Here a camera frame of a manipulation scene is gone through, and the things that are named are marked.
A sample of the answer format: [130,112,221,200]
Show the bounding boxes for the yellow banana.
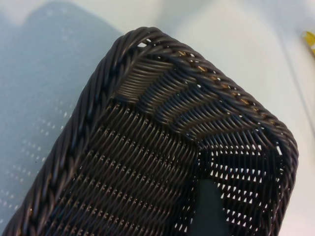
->
[300,29,315,54]

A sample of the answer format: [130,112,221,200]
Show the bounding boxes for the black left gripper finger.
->
[191,178,231,236]

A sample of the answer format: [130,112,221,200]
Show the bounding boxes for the dark brown wicker basket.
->
[0,26,299,236]

